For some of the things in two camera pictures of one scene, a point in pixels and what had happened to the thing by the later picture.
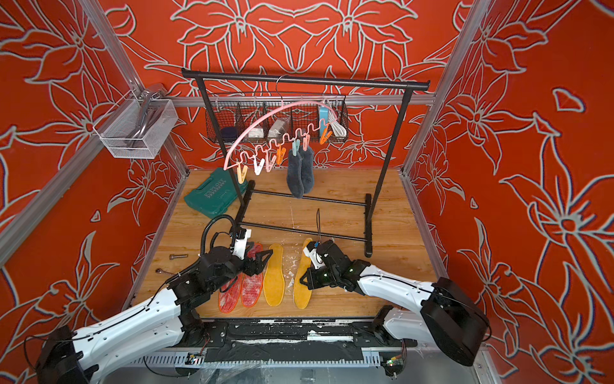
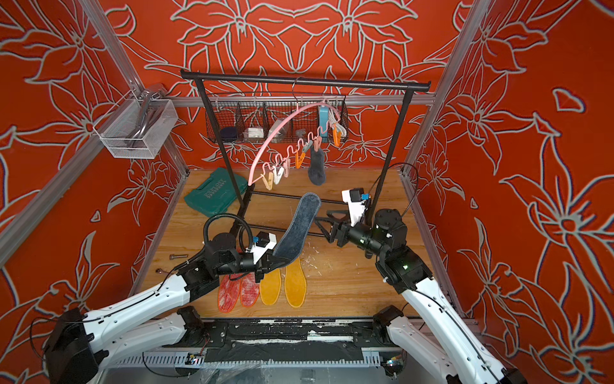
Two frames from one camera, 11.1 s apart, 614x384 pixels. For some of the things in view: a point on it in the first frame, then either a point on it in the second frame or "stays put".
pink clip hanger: (258, 155) to (276, 128)
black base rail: (292, 341) stays put
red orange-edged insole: (251, 286) stays put
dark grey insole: (294, 175) to (289, 246)
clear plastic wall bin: (137, 128) stays put
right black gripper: (312, 282) to (345, 230)
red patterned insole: (230, 293) stays put
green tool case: (216, 194) stays put
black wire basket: (263, 121) stays put
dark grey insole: (307, 169) to (316, 171)
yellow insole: (302, 293) to (295, 285)
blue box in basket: (323, 119) stays put
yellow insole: (273, 281) stays put
